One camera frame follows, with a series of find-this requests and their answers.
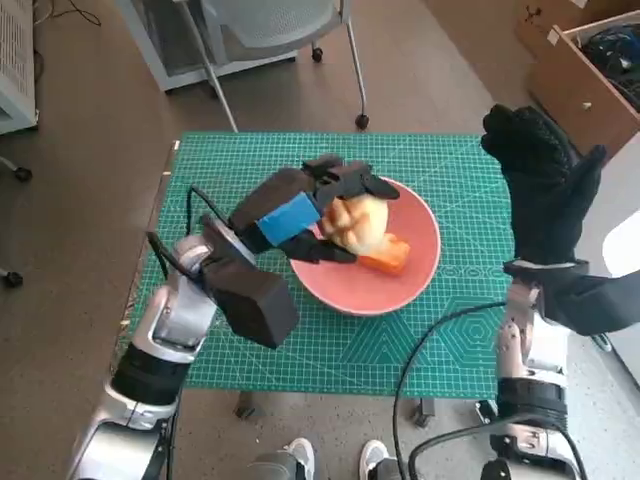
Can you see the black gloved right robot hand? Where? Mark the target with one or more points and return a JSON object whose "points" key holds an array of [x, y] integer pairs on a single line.
{"points": [[545, 200]]}

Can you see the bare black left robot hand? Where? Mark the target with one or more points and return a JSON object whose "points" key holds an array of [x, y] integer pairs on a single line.
{"points": [[280, 220]]}

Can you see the round toy bread roll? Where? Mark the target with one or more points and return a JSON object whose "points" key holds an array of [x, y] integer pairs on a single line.
{"points": [[365, 220]]}

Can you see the pink bowl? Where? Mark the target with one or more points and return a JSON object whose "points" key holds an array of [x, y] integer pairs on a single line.
{"points": [[370, 290]]}

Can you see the golden toy bread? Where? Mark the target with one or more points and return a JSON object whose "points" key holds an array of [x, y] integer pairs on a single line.
{"points": [[387, 260]]}

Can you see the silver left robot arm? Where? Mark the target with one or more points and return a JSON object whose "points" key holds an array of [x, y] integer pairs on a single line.
{"points": [[170, 320]]}

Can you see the green cutting mat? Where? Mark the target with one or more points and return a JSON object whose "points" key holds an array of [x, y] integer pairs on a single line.
{"points": [[225, 150]]}

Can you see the white rounded object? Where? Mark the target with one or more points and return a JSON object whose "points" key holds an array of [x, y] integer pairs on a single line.
{"points": [[625, 245]]}

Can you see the white side table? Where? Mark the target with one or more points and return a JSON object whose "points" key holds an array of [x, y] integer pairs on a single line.
{"points": [[625, 360]]}

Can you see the printed cardboard box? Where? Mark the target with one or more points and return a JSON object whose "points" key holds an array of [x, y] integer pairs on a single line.
{"points": [[555, 17]]}

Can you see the black table leg foot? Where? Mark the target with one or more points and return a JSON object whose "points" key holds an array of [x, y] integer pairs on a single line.
{"points": [[424, 412], [247, 407], [486, 414]]}

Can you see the grey mesh office chair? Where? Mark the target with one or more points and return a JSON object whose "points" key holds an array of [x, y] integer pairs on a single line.
{"points": [[285, 20]]}

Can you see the chair base with black casters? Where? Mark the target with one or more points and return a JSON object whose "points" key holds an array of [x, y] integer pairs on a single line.
{"points": [[21, 174]]}

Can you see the white perforated appliance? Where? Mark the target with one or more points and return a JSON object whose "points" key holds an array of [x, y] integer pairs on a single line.
{"points": [[15, 50]]}

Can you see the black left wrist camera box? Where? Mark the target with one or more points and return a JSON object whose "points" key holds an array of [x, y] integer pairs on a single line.
{"points": [[255, 305]]}

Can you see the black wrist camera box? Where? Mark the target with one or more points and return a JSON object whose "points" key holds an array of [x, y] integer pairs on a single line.
{"points": [[255, 305], [595, 305]]}

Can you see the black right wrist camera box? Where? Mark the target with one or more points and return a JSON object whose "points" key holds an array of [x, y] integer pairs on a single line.
{"points": [[595, 305]]}

